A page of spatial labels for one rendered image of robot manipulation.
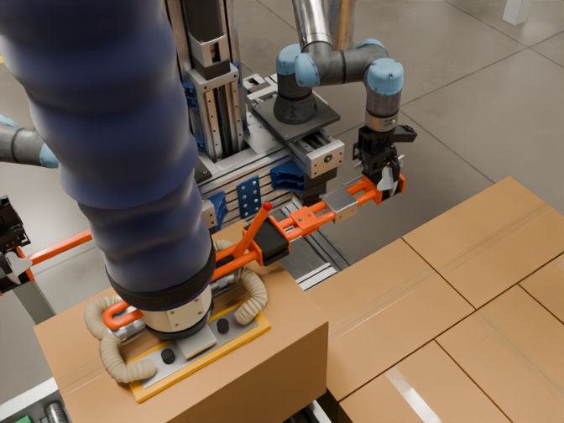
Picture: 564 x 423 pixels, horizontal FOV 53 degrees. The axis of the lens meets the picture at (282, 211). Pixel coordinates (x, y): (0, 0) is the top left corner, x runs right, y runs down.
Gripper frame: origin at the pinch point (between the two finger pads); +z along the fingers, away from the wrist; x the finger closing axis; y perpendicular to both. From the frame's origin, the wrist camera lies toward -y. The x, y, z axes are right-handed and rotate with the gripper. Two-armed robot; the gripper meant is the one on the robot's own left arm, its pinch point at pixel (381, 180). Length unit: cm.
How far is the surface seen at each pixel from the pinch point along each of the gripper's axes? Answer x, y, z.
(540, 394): 51, -28, 67
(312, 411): 20, 36, 60
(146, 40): 11, 55, -65
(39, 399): -30, 104, 60
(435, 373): 28, -6, 67
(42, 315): -47, 92, 45
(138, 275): 9, 67, -20
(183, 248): 10, 57, -22
